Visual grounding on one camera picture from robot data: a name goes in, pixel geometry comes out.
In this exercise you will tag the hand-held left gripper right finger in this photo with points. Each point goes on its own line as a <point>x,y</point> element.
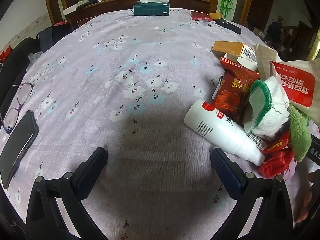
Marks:
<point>225,171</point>

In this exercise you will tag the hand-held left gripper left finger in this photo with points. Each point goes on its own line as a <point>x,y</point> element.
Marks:
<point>92,166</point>

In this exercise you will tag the green knitted cloth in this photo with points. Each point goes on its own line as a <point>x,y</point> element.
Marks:
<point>298,135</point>

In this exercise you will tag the white cloth with green trim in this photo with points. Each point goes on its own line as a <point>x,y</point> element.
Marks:
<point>270,110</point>

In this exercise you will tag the orange cardboard box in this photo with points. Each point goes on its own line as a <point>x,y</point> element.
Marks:
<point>228,47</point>

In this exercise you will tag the person's right hand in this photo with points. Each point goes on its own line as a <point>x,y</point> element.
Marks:
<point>306,205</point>

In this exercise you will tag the white plastic bottle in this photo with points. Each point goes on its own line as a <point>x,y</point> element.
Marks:
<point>220,135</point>

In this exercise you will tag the small red snack wrapper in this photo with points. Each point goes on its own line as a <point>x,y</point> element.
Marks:
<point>276,143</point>

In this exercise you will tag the crumpled red wrapper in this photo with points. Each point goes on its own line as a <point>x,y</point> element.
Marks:
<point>275,165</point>

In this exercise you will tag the red wet wipe packet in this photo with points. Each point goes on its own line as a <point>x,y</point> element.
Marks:
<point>295,85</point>

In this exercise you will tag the red rose print snack packet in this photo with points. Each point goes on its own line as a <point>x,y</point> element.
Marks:
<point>232,97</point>

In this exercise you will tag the black smartphone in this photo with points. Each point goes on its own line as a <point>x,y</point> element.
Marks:
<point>17,145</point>

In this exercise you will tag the black framed glasses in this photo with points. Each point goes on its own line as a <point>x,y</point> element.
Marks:
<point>23,95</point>

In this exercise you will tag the beige paper bag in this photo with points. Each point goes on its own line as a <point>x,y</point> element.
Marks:
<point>265,55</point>

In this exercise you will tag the wooden stair railing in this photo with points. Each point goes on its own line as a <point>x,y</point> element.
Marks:
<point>295,37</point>

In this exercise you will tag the purple floral tablecloth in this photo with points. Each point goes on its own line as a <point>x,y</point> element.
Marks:
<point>125,55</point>

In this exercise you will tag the clear plastic bag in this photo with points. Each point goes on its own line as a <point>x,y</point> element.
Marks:
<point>35,57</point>

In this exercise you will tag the black handheld device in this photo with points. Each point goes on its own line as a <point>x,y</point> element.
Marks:
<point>228,26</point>

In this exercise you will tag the brown wooden door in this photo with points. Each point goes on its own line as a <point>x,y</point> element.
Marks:
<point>261,7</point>

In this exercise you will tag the wooden glass partition cabinet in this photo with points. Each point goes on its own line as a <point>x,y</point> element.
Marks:
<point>100,10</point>

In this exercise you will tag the flat red packet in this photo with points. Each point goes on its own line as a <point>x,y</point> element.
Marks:
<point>200,15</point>

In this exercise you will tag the teal tissue box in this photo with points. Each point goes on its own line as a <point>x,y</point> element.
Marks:
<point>150,10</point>

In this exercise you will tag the dark jacket on post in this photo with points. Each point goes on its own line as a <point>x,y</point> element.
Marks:
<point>274,31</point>

